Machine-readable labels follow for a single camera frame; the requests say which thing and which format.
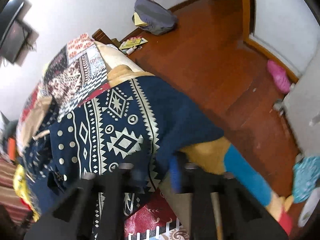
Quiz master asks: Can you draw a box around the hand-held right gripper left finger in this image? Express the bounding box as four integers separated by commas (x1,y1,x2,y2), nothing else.
24,162,144,240

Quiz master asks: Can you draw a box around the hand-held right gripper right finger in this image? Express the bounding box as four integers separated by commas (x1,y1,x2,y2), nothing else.
169,152,289,240

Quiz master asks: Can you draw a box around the navy patterned garment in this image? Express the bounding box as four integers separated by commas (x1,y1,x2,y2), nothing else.
17,76,225,240

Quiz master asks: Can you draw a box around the patchwork bed cover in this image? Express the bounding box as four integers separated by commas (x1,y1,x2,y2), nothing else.
95,41,294,235

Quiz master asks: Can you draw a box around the yellow garment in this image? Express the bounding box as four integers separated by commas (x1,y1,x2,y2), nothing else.
14,165,42,221

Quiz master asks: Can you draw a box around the striped curtain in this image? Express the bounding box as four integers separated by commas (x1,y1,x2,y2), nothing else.
0,154,34,230

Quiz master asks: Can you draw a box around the orange box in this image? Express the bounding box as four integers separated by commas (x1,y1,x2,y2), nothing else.
7,136,17,161

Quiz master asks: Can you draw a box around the teal printed cloth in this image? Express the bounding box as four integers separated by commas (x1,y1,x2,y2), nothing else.
291,155,320,204

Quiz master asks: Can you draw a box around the white plastic container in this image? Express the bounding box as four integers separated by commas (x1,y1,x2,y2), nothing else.
298,194,318,228

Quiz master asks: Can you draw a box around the wooden bed board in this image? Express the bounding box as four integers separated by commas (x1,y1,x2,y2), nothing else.
92,29,121,48

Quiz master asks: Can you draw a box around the white cabinet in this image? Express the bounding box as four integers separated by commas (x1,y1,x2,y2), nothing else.
284,52,320,157

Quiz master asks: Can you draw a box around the yellow paper pad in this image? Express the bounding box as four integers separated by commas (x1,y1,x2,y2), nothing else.
133,12,148,27

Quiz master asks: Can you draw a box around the grey backpack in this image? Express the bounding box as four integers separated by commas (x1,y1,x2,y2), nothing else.
132,0,179,36

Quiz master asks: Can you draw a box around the wooden door frame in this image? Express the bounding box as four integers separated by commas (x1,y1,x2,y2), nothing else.
239,0,300,83

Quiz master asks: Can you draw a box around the black wall television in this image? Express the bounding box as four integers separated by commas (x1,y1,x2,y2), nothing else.
0,0,40,65

